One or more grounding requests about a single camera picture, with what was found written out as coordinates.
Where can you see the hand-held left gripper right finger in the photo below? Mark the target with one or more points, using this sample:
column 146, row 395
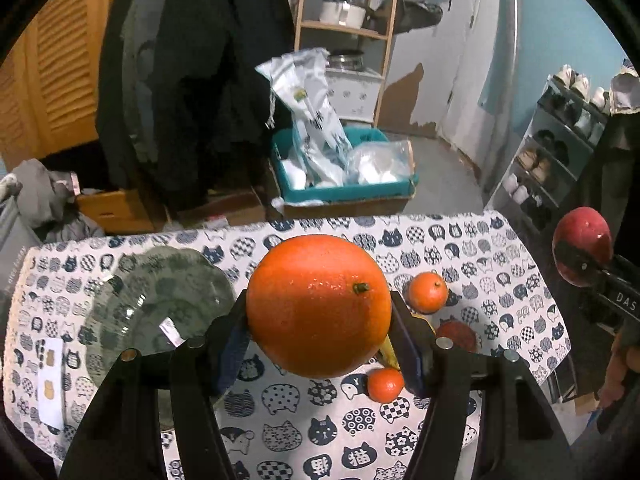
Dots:
column 411, row 355

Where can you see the wooden louvered door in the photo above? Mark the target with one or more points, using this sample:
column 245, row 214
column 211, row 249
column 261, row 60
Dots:
column 55, row 60

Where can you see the glass plate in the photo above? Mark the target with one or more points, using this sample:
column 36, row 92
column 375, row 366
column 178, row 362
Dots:
column 150, row 300

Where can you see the flat cardboard box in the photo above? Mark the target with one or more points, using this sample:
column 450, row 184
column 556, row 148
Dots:
column 125, row 210

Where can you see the person's right hand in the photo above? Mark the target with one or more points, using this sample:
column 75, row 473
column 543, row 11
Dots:
column 620, row 365

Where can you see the white phone with stickers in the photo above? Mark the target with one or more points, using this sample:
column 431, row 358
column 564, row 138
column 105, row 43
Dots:
column 50, row 385

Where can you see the yellow banana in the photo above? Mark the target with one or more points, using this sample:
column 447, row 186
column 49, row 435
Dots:
column 391, row 355

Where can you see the clear plastic bag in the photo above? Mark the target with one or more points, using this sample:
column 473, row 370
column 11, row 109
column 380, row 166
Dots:
column 380, row 160

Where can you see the grey clothing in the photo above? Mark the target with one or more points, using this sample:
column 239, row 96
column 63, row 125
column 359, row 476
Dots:
column 50, row 195

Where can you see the white printed plastic bag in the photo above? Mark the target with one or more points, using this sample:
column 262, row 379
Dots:
column 312, row 110

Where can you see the red apple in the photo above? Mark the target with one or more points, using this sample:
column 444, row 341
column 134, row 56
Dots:
column 457, row 335
column 582, row 232

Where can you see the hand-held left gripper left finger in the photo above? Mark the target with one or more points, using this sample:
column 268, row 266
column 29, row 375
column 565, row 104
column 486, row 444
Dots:
column 231, row 355

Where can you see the white printed box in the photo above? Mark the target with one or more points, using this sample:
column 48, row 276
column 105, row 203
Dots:
column 357, row 95

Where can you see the wooden shelf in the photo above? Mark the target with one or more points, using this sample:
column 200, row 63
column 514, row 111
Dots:
column 345, row 32

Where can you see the white pot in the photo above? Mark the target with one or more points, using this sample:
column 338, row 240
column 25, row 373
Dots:
column 342, row 12

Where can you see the large orange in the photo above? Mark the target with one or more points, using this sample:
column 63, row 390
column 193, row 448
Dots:
column 315, row 305

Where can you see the rows of shoes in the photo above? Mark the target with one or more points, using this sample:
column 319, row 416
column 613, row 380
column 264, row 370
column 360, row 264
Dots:
column 535, row 160

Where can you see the cat print tablecloth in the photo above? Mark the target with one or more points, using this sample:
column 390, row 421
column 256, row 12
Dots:
column 310, row 430

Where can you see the metal pot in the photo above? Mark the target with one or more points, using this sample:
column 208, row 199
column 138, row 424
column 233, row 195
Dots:
column 346, row 60

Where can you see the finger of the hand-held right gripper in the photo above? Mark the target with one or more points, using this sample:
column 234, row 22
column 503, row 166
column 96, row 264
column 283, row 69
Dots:
column 580, row 259

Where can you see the small tangerine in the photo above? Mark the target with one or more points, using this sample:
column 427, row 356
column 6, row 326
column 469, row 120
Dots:
column 385, row 384
column 426, row 291

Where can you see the metal shoe rack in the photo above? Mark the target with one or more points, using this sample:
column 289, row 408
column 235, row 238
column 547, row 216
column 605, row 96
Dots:
column 537, row 125

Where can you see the black coat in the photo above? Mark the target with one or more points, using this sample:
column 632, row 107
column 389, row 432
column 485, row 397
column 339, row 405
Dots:
column 200, row 85

